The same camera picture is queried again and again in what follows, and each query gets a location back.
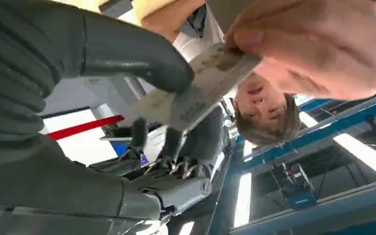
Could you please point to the ribbed grey right arm sleeve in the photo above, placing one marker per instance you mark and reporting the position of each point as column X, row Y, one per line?
column 16, row 65

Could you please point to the long bright ceiling light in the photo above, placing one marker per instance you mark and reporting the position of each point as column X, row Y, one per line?
column 308, row 119
column 366, row 155
column 242, row 199

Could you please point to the white panel with red stripe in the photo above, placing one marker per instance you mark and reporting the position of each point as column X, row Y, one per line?
column 77, row 136

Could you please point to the person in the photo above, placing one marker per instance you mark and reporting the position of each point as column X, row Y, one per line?
column 265, row 103

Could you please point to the blue steel gantry frame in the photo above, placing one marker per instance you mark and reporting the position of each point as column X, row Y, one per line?
column 308, row 133

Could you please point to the blue hoist box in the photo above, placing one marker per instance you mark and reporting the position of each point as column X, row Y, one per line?
column 300, row 191

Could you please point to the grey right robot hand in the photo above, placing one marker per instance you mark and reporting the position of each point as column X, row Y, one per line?
column 61, row 191

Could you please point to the person's hand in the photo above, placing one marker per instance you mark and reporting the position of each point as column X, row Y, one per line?
column 314, row 48

